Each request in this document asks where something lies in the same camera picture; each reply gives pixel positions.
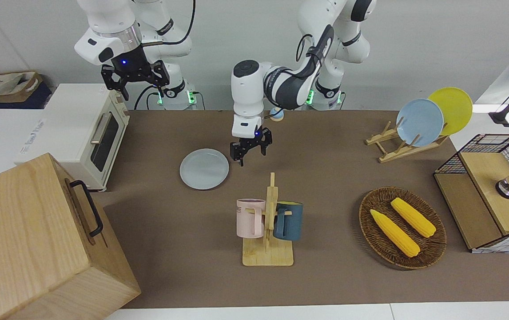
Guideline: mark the cardboard box with bag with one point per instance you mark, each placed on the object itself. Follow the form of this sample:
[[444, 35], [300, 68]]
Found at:
[[5, 86]]

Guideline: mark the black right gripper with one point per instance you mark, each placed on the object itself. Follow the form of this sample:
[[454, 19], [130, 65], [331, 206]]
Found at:
[[132, 66]]

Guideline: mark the brown wicker basket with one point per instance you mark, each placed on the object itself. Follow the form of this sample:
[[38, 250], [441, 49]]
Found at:
[[432, 249]]

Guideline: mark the white toaster oven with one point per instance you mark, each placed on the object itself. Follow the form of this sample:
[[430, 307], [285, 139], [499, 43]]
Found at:
[[72, 124]]

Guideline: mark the yellow round plate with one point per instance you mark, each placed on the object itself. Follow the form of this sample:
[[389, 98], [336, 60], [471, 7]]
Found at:
[[456, 106]]

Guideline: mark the gray round plate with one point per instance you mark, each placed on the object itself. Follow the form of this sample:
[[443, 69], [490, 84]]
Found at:
[[204, 169]]

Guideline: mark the pink mug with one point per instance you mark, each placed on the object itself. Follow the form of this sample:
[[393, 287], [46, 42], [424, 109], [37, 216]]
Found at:
[[248, 220]]

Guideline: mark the yellow corn cob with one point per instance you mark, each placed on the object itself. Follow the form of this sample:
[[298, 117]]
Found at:
[[414, 218], [394, 233]]

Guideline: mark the brown table mat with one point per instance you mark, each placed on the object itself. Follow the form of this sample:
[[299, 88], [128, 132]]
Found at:
[[325, 200]]

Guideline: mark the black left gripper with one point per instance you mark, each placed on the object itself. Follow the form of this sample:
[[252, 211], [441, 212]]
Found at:
[[252, 142]]

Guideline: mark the large wooden box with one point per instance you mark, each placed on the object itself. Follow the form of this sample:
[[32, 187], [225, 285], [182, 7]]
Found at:
[[28, 249]]

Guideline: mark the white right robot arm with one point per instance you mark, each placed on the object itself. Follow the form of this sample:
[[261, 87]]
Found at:
[[112, 22]]

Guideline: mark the blue round plate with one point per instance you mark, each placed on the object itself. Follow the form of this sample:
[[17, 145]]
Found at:
[[421, 122]]

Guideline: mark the wooden plate rack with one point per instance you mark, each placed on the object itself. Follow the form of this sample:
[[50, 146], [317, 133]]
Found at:
[[394, 153]]

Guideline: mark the blue service bell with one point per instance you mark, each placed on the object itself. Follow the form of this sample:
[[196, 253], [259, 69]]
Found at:
[[277, 116]]

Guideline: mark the wooden mug stand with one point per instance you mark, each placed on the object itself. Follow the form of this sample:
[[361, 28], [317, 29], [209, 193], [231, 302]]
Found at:
[[268, 255]]

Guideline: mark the dark blue mug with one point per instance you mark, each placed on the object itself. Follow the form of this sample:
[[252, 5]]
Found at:
[[291, 220]]

